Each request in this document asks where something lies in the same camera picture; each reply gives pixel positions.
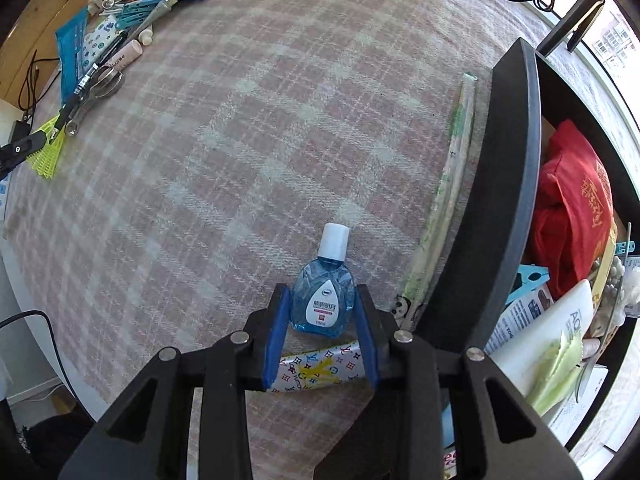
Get black pen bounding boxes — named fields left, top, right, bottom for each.
left=59, top=30, right=130, bottom=118

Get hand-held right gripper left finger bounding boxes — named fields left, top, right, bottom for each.
left=60, top=284, right=291, bottom=480

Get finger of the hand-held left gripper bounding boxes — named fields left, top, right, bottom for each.
left=0, top=132, right=46, bottom=168

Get white printed pack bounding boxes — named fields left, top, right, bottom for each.
left=484, top=282, right=555, bottom=357

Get thin black cable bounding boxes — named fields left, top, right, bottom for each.
left=20, top=50, right=63, bottom=116

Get white lotion tube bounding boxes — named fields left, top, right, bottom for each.
left=492, top=279, right=594, bottom=398

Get button print tissue pack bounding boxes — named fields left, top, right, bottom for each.
left=81, top=14, right=122, bottom=70

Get black silver metal tool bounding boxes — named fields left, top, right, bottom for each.
left=62, top=65, right=124, bottom=137

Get white colourful print tube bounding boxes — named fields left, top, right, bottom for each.
left=267, top=339, right=364, bottom=397

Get plaid cloth covered desktop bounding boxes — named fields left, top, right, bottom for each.
left=2, top=0, right=616, bottom=441

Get black storage box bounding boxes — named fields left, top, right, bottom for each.
left=415, top=37, right=640, bottom=466

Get blue eye drop bottle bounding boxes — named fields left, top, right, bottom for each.
left=290, top=223, right=357, bottom=337

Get white carton box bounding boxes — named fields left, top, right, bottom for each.
left=547, top=365, right=631, bottom=456

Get light green cloth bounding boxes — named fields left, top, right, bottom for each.
left=527, top=330, right=587, bottom=416

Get blue wet wipe packet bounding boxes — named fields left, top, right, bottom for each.
left=54, top=10, right=90, bottom=106

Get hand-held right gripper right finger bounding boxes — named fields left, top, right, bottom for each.
left=354, top=284, right=583, bottom=480

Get grey pointed tube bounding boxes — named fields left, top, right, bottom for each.
left=125, top=0, right=190, bottom=41

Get red fabric bag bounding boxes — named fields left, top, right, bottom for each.
left=530, top=120, right=616, bottom=301

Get yellow-green plastic shuttlecock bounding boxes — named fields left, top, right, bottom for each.
left=26, top=115, right=68, bottom=181

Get pale pink tube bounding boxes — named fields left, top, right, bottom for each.
left=96, top=40, right=144, bottom=79

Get green print chopsticks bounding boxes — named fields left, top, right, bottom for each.
left=400, top=72, right=479, bottom=323

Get pale yellow paper sleeve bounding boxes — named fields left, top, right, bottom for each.
left=592, top=220, right=619, bottom=301

